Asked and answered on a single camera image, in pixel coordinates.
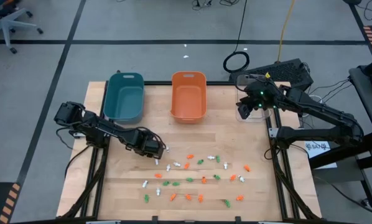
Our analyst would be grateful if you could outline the teal plastic bin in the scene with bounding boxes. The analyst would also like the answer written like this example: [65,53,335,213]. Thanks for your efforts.
[103,72,146,124]

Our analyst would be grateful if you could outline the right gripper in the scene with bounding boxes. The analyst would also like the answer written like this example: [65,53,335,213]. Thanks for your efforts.
[237,80,280,121]

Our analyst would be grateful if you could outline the grey-legged office chair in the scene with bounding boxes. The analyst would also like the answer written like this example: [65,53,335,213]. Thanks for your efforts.
[0,0,44,54]

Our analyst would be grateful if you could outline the thin yellow cable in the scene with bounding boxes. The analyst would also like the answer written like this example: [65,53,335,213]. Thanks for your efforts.
[276,0,296,62]

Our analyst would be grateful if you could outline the white cable coil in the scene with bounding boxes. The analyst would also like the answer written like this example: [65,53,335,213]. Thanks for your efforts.
[299,93,323,118]

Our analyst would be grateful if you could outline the clear plastic bin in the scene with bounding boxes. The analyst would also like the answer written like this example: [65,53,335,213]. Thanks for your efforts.
[235,73,272,123]

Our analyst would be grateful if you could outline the black cable with coil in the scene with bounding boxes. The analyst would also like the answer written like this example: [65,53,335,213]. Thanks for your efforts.
[222,0,251,74]

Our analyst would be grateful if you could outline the white printed paper sheet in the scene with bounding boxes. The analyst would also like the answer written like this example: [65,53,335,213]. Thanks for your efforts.
[304,141,338,170]

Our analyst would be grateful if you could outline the black side desk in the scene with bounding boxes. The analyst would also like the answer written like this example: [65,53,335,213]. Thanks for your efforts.
[309,54,372,209]

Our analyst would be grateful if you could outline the black computer case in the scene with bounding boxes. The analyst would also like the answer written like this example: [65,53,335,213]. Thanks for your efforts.
[228,58,315,101]

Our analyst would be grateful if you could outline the black cable bundle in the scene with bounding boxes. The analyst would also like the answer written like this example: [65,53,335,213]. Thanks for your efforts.
[190,0,238,7]

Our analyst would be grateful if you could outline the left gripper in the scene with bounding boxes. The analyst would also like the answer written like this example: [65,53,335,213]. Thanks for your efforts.
[126,128,166,160]

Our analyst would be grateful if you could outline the orange plastic bin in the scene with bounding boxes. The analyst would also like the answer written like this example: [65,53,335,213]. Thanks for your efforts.
[170,71,208,124]

